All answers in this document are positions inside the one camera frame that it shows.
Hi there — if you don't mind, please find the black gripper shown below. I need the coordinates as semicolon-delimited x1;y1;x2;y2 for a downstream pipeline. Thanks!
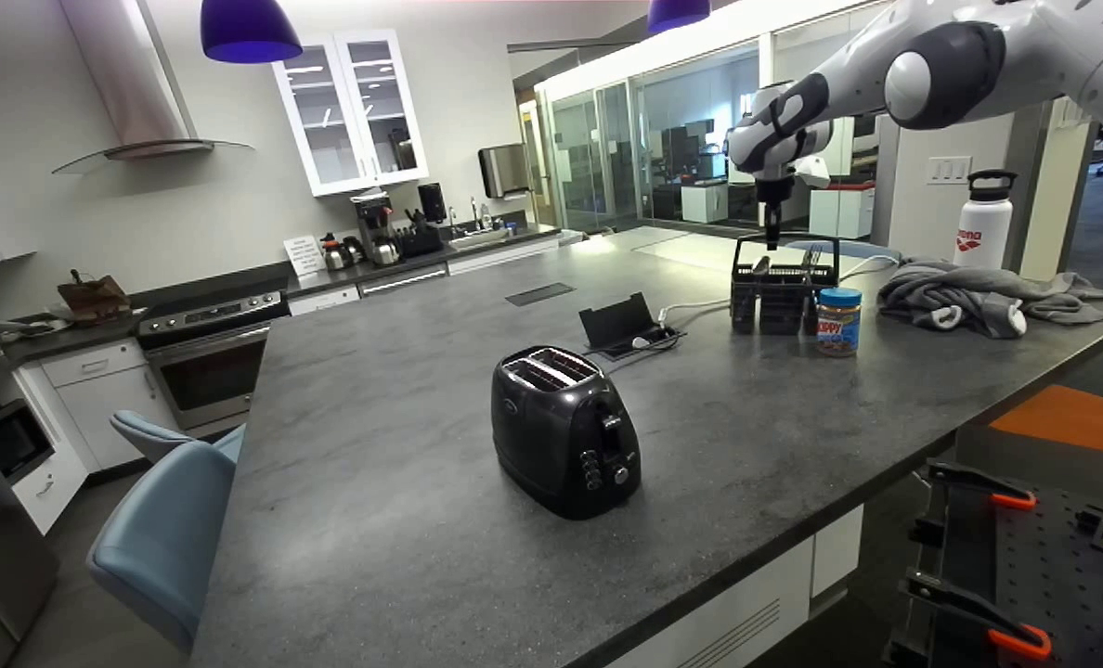
753;169;798;256

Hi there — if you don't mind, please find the dark grey cutlery basket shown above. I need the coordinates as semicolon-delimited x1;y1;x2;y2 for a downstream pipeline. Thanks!
730;229;843;342

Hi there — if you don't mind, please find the black bread toaster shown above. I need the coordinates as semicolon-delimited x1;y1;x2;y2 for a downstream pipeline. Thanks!
486;342;648;523

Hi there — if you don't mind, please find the blue-lidded peanut butter jar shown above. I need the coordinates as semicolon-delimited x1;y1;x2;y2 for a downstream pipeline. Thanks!
810;287;864;360

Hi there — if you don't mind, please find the white water bottle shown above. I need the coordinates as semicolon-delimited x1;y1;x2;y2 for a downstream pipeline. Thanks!
951;168;1020;274

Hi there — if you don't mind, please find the grey crumpled cloth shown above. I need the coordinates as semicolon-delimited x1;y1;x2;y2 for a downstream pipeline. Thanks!
878;263;1103;345

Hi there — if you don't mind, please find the grey countertop vent grille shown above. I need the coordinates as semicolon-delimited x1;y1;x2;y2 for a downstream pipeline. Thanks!
505;279;580;308

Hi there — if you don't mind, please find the blue pendant lamp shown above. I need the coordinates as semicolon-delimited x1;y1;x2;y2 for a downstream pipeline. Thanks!
642;0;713;38
198;0;310;65

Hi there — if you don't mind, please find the black orange-tipped clamp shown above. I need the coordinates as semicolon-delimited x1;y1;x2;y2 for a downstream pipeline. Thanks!
903;566;1059;663
919;458;1043;516

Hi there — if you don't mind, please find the black coffee maker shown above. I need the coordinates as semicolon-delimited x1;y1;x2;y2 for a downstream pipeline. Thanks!
346;189;404;269

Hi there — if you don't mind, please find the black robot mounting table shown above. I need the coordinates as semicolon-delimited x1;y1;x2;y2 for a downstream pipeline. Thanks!
882;423;1103;668

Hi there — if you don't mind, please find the stainless steel oven range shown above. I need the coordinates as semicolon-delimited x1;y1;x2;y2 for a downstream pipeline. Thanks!
133;288;293;436

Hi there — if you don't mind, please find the light blue chair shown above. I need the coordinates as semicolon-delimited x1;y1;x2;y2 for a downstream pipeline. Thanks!
81;423;250;654
103;403;198;467

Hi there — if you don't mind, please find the steel range hood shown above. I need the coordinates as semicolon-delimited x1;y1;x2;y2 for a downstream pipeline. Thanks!
47;0;257;178

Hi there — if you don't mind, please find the white base cabinet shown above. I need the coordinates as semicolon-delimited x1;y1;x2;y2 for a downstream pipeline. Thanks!
13;338;165;538

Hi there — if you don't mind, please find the white power cable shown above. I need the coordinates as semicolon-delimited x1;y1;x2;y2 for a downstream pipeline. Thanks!
656;297;752;342

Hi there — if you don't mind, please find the white wall light switch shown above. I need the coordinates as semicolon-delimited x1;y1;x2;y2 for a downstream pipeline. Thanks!
924;153;973;189

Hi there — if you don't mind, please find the wall paper towel dispenser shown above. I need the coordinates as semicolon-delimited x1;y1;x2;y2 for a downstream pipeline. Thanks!
476;141;534;199

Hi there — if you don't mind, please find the white glass-door wall cabinet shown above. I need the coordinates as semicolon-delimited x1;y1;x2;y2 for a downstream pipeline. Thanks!
268;31;432;199

